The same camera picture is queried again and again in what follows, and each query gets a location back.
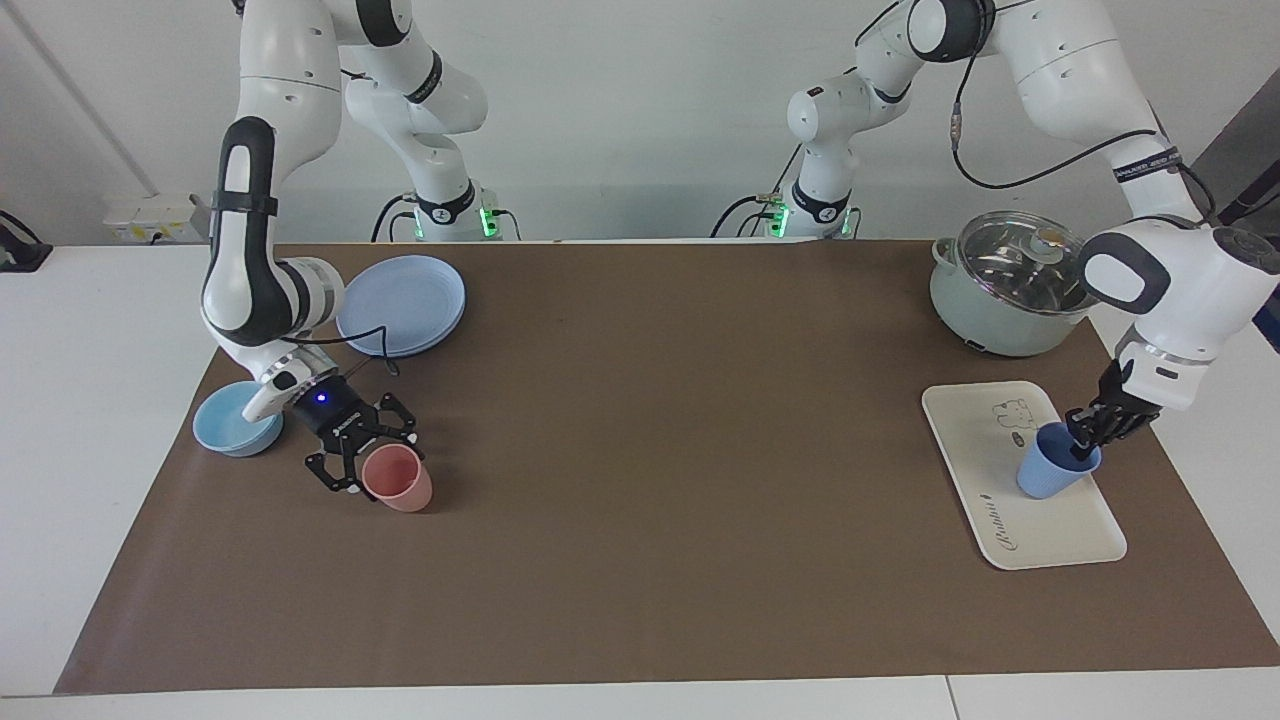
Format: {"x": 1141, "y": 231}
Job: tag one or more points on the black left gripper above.
{"x": 1125, "y": 395}

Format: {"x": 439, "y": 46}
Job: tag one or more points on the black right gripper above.
{"x": 330, "y": 410}

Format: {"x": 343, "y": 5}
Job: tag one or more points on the pink plastic cup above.
{"x": 400, "y": 482}

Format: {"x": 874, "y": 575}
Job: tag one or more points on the blue plastic cup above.
{"x": 1045, "y": 475}

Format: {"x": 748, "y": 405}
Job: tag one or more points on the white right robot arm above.
{"x": 250, "y": 290}

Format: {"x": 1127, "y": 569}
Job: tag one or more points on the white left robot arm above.
{"x": 1190, "y": 290}

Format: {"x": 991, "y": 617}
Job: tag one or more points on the cream tray with rabbit print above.
{"x": 1010, "y": 530}

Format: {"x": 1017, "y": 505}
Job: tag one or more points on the light blue bowl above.
{"x": 225, "y": 425}

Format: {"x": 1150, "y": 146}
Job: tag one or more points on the blue round plate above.
{"x": 410, "y": 300}

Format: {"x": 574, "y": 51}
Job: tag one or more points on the pale green cooking pot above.
{"x": 980, "y": 325}

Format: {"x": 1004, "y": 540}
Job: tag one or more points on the blue crate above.
{"x": 1272, "y": 330}

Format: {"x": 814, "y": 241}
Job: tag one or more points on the glass pot lid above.
{"x": 1000, "y": 260}

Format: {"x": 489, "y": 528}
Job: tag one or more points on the black tripod leg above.
{"x": 1255, "y": 205}

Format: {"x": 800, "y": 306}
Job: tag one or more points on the brown table mat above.
{"x": 650, "y": 450}

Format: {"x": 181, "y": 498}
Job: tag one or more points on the black clamp stand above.
{"x": 20, "y": 255}

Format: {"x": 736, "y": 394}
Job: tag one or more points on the white wall socket box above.
{"x": 150, "y": 215}

